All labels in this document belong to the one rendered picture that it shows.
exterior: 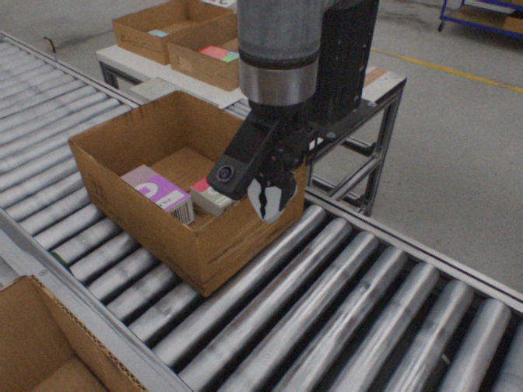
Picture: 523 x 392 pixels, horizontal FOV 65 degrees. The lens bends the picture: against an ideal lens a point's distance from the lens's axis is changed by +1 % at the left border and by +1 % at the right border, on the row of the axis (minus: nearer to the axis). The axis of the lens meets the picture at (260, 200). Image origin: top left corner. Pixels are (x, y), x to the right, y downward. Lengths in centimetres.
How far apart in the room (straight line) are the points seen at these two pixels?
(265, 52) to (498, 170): 222
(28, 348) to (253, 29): 42
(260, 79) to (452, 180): 201
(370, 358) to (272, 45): 50
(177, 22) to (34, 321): 161
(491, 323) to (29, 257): 76
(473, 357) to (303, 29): 57
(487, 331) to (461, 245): 125
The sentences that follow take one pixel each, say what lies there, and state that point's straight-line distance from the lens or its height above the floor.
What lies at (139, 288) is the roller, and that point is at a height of 75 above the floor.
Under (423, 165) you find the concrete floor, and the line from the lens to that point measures 244.
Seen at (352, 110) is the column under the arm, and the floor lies 77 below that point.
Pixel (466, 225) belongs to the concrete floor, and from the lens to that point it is 215.
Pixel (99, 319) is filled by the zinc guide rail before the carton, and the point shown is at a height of 89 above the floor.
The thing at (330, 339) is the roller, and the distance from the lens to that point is 72.
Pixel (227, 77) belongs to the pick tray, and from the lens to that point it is 134.
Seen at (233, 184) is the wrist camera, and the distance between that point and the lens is 47.
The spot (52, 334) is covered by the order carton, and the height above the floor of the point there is 95.
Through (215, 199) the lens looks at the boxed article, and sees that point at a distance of 86.
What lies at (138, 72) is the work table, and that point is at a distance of 156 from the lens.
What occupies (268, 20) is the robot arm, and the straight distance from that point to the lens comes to 43.
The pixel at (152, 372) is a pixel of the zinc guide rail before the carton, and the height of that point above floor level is 89.
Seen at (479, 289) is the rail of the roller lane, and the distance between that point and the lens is 88.
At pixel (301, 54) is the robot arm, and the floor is 121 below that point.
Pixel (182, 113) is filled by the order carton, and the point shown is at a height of 86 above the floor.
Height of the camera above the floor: 137
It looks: 42 degrees down
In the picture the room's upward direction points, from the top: straight up
